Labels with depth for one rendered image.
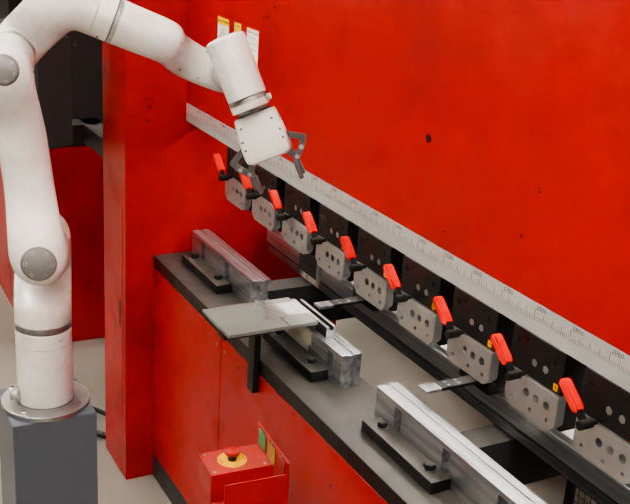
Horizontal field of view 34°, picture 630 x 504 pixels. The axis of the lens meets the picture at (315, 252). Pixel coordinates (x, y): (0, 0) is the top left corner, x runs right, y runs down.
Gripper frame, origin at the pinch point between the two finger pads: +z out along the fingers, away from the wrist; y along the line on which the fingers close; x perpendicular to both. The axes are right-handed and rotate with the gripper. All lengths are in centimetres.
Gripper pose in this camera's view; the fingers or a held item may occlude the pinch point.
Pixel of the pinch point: (280, 181)
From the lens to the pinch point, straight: 213.6
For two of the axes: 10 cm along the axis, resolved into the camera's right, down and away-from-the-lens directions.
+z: 3.6, 9.2, 1.5
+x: -0.6, 1.8, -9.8
